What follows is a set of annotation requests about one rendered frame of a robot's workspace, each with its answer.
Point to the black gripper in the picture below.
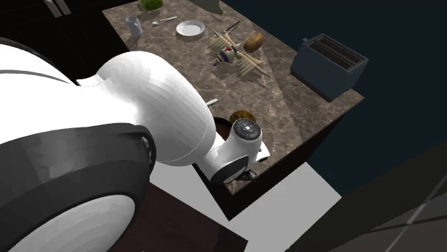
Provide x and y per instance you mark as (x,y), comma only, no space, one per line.
(247,175)

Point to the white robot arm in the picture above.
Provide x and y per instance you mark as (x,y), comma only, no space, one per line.
(146,104)

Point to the brown round cookie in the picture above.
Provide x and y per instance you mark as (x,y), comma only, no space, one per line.
(241,114)

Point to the beige winged toy figure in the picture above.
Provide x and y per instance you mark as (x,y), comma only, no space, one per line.
(234,54)

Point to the brown potato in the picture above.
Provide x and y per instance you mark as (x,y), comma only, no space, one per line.
(254,42)

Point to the dark blue toaster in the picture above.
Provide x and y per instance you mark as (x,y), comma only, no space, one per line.
(326,64)

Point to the white plate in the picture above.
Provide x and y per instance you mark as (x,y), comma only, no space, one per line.
(190,28)

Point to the silver spoon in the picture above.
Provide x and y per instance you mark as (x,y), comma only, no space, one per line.
(164,20)

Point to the white mug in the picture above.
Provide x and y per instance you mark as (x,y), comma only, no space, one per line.
(134,26)

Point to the green leafy vegetable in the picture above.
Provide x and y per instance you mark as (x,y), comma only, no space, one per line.
(151,4)

